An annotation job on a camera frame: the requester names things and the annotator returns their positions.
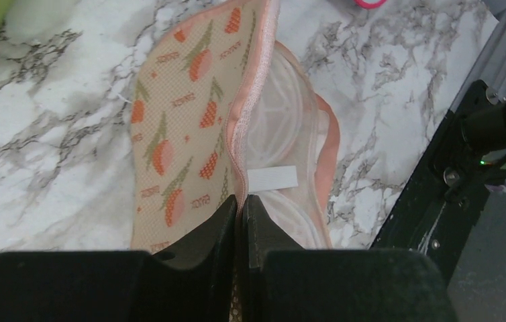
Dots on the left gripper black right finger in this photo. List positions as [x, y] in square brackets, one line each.
[281, 281]

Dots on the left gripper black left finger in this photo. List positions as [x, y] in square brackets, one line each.
[191, 280]

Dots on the pink framed whiteboard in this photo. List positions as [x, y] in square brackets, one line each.
[370, 4]

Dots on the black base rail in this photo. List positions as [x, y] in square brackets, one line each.
[447, 192]

